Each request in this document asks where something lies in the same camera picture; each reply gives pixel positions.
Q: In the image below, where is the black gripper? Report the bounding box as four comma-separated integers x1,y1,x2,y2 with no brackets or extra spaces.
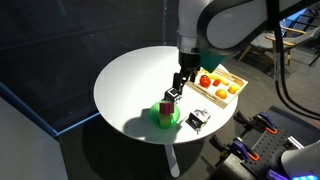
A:
172,51,201,96

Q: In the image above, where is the pink block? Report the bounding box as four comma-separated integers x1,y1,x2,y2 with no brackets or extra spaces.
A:
159,101,175,116

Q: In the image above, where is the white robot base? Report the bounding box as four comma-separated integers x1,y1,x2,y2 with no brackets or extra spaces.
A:
280,139,320,180

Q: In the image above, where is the yellow-green block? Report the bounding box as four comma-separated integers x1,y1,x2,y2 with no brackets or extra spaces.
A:
158,113,173,128

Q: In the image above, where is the green bowl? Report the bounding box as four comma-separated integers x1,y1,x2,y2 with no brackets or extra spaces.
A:
149,100,181,130

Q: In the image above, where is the red tomato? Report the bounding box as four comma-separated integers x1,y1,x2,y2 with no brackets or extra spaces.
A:
199,74,212,89

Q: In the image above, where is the cube with black square print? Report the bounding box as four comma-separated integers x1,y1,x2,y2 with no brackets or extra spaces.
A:
164,87,184,104

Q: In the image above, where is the wooden tray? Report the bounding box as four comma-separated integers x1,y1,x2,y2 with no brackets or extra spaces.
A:
185,64,249,110

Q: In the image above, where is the yellow banana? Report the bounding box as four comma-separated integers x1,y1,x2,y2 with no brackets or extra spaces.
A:
208,72,231,86

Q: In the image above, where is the orange fruit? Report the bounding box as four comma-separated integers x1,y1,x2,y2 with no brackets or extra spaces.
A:
214,88,228,100

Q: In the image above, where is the cube with zebra print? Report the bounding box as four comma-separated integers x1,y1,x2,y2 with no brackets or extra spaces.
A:
185,108,212,132

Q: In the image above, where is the yellow-orange round fruit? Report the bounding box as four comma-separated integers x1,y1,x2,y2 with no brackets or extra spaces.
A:
228,83,241,95

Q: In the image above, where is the white table base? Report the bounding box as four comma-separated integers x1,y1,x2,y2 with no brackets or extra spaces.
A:
164,143,181,178

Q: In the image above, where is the wooden armchair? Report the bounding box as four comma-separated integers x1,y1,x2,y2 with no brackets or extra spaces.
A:
237,25,320,81

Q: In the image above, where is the purple black spring clamp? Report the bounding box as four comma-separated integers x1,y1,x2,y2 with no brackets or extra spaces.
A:
234,110,278,135
209,134,261,168
266,169,288,180

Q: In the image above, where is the black perforated mounting board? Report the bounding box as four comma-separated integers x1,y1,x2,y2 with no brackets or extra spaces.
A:
248,105,320,180

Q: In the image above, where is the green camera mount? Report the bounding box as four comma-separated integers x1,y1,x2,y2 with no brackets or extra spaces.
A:
199,49,225,74

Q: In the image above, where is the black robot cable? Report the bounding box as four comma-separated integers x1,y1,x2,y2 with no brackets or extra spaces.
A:
265,0,320,122

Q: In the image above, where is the blue floor rail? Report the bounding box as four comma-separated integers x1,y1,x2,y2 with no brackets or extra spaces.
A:
0,81,101,138

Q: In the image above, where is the aluminium rail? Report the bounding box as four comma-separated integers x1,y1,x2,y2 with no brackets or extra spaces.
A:
283,135,305,151

